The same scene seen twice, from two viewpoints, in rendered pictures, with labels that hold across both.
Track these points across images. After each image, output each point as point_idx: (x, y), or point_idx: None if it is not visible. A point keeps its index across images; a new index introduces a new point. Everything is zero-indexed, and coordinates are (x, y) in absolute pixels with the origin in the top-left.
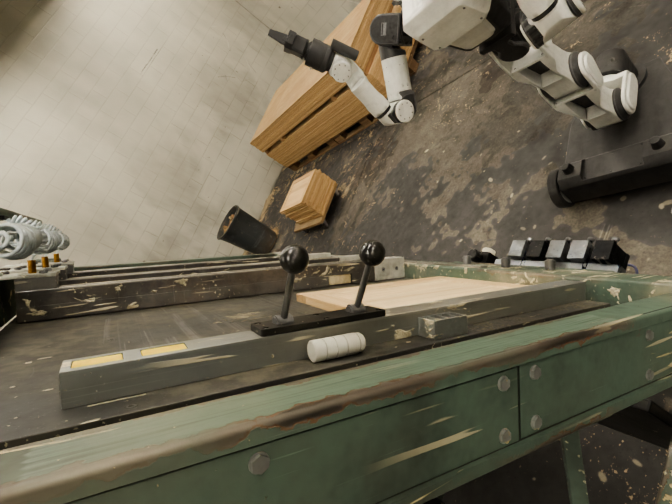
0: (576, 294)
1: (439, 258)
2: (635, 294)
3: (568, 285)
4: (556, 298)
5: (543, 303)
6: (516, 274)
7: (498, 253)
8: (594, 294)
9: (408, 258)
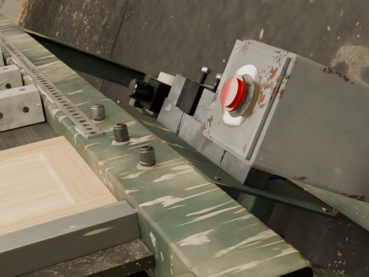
0: (115, 234)
1: (258, 7)
2: (163, 253)
3: (92, 226)
4: (65, 250)
5: (33, 263)
6: (101, 169)
7: (330, 9)
8: (144, 234)
9: (222, 2)
